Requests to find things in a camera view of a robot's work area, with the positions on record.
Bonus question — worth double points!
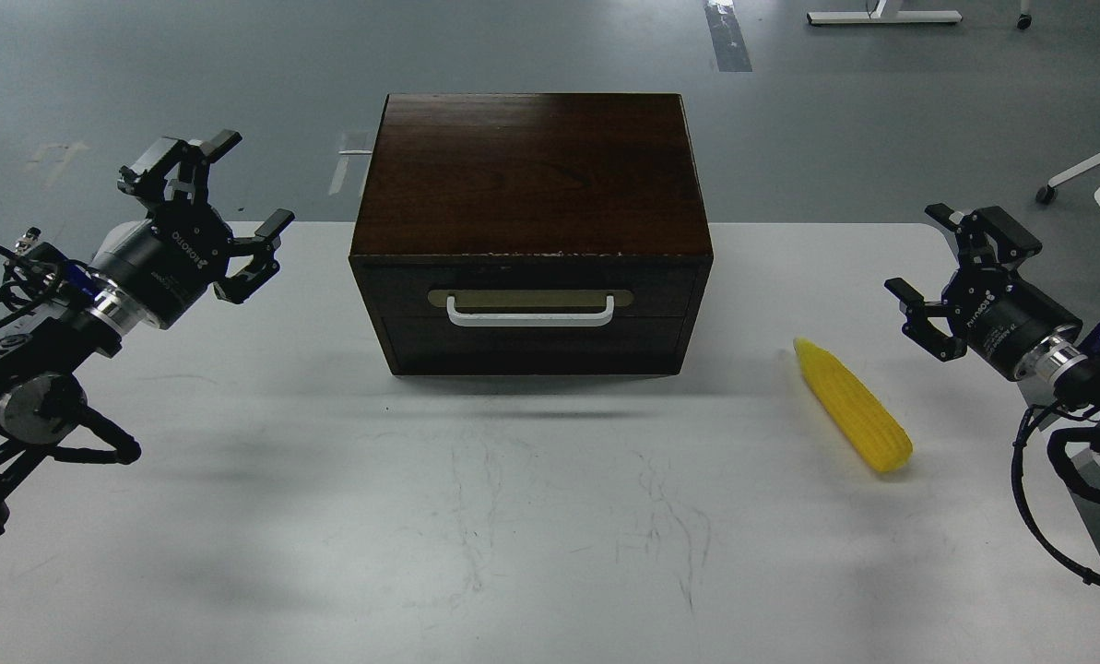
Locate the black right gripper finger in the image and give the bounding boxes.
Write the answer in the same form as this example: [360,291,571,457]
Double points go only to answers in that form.
[886,278,967,362]
[924,203,1043,277]

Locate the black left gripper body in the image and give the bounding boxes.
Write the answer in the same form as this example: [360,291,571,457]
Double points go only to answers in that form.
[91,201,233,329]

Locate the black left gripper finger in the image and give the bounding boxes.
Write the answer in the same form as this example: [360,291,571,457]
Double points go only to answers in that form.
[118,129,242,219]
[213,207,295,305]

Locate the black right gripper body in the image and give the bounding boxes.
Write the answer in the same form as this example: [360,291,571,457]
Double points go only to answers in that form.
[942,269,1084,381]

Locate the yellow corn cob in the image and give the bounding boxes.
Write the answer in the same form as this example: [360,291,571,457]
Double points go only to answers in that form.
[793,337,913,472]

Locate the dark wooden drawer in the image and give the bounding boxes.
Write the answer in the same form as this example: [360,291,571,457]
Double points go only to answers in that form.
[355,265,708,375]

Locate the white drawer handle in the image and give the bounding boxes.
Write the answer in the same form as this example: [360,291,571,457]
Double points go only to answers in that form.
[446,294,616,327]

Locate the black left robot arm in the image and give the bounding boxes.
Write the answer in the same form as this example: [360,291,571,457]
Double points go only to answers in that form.
[0,130,295,536]

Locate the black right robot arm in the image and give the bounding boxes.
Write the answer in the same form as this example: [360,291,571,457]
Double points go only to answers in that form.
[886,203,1100,588]

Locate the dark wooden drawer cabinet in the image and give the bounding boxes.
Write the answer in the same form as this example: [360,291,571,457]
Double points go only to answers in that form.
[349,93,715,377]

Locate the white caster chair leg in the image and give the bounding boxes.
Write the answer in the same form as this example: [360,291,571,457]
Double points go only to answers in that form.
[1035,151,1100,206]

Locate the white table leg base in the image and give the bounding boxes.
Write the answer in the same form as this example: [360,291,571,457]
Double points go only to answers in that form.
[806,1,963,26]

